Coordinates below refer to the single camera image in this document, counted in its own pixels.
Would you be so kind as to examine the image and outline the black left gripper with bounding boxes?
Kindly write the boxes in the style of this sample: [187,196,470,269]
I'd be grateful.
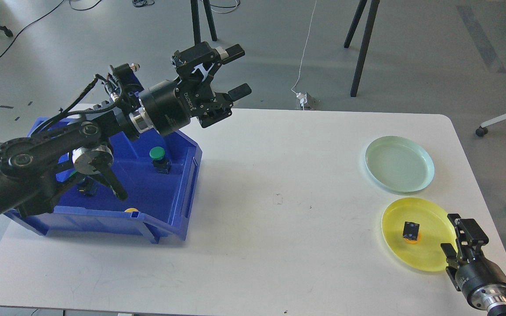
[138,42,252,136]

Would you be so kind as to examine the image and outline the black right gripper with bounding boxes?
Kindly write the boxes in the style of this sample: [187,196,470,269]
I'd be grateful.
[440,213,506,311]

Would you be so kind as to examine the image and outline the yellow push button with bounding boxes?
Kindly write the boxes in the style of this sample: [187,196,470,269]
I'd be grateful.
[402,221,420,244]

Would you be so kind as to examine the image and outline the green push button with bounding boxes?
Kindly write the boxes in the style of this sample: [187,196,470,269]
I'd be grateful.
[68,171,98,197]
[149,146,171,174]

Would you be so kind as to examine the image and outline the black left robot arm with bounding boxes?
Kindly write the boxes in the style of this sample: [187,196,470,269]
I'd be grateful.
[0,42,251,244]

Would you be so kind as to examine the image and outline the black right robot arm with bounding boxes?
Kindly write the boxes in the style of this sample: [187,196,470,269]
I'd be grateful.
[441,213,506,316]

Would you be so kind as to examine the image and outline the yellow plate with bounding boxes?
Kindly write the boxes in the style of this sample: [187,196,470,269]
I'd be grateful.
[381,197,456,272]

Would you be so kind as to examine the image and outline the pale green plate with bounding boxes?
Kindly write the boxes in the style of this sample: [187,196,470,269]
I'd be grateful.
[364,136,435,194]

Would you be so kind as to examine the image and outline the black tripod legs left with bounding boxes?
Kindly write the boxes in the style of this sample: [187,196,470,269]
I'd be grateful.
[190,0,218,45]

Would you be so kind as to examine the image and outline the black tripod legs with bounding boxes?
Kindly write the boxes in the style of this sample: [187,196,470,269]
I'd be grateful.
[190,0,218,45]
[343,0,381,97]

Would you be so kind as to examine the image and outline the white power adapter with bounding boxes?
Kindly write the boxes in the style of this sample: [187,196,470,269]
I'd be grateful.
[296,93,313,111]

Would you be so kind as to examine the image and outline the blue plastic bin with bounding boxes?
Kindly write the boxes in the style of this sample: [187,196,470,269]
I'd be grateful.
[5,130,202,244]

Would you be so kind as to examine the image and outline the black tripod legs right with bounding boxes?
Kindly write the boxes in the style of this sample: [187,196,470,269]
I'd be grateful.
[343,0,381,97]

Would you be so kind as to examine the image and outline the white cable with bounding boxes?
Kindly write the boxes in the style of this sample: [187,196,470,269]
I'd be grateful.
[291,0,318,94]

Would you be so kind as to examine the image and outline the black floor cable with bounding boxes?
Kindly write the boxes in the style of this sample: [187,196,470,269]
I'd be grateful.
[0,0,103,79]

